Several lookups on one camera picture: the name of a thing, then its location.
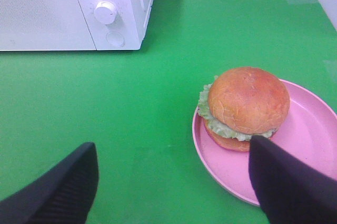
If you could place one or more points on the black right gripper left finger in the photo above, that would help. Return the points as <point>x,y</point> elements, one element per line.
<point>64,194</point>

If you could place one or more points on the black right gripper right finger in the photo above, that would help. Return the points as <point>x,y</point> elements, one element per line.
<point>288,190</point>

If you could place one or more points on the pink round plate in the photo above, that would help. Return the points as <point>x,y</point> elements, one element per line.
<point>308,133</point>

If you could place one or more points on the burger with lettuce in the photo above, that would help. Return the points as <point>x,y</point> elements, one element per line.
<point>241,103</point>

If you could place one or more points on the round white door button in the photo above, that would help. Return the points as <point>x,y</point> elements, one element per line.
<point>115,39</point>

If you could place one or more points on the white microwave door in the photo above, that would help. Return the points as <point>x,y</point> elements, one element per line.
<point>44,25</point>

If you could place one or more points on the white microwave knob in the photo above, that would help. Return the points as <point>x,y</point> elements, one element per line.
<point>105,12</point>

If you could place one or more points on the white microwave oven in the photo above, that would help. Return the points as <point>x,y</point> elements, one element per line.
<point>131,22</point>

